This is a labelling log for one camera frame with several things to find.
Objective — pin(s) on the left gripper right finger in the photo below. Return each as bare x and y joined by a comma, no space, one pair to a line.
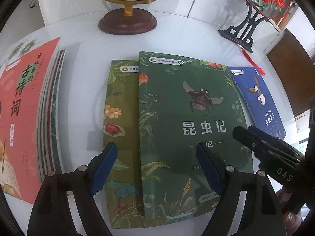
262,214

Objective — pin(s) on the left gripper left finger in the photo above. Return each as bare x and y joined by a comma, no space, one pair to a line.
51,212

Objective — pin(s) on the dark green insect book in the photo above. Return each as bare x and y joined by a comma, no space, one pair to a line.
183,102

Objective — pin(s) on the stack of books under red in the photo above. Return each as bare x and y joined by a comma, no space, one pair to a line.
48,150

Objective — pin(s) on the blue fables book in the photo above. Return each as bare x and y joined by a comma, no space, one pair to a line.
258,99

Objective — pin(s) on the red tassel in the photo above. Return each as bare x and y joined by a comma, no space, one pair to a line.
250,60

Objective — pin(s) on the brown wooden cabinet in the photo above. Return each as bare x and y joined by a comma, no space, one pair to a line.
295,70

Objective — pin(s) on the olive green insect book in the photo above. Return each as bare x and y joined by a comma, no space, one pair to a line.
126,202

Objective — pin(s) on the red poetry book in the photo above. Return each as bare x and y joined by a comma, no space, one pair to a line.
22,84

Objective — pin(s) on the round embroidered fan on stand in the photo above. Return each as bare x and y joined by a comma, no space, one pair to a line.
258,11

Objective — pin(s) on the white bookshelf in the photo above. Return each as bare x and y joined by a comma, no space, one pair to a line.
219,13

